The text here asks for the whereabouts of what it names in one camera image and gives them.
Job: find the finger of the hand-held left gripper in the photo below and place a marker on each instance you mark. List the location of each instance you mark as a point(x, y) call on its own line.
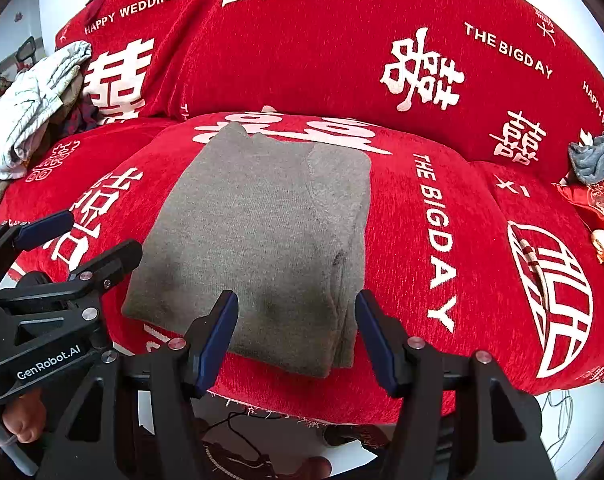
point(112, 259)
point(46, 229)

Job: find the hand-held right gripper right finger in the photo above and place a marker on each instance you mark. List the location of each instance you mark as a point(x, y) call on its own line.
point(377, 345)

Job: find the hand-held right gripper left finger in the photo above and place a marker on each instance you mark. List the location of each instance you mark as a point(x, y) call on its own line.
point(216, 345)

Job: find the grey knit sweater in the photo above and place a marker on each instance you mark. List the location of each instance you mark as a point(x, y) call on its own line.
point(262, 220)

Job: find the person's left hand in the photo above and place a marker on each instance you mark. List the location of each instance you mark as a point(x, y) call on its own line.
point(27, 417)

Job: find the dark plaid cloth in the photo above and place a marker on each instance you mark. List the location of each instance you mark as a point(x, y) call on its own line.
point(84, 117)

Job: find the light grey quilted garment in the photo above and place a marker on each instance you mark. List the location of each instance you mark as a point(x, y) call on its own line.
point(26, 110)

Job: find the brown cloth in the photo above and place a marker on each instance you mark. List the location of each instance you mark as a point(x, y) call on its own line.
point(70, 94)

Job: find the black chair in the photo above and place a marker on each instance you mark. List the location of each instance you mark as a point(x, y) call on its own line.
point(26, 50)

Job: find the red patterned cushion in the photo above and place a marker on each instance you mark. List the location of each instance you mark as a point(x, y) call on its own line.
point(602, 200)

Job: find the red printed sofa cover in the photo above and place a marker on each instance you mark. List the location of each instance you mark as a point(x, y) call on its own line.
point(302, 50)

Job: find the grey-blue fleece towel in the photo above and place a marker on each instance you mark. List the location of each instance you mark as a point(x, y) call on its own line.
point(594, 157)

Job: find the unframed wall picture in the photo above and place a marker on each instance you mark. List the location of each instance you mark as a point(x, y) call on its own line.
point(1, 80)

